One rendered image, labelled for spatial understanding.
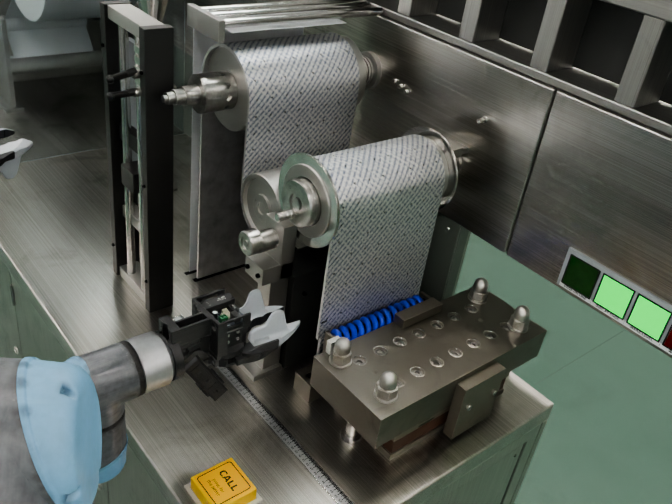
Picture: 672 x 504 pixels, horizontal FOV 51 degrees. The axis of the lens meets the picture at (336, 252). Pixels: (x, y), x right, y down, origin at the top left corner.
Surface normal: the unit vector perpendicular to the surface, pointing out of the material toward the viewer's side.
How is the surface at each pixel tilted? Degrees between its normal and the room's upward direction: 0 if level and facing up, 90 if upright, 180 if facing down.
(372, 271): 90
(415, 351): 0
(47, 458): 55
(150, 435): 0
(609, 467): 0
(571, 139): 90
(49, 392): 12
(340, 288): 90
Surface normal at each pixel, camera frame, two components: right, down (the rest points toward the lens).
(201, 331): 0.63, 0.47
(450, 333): 0.13, -0.83
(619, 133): -0.77, 0.25
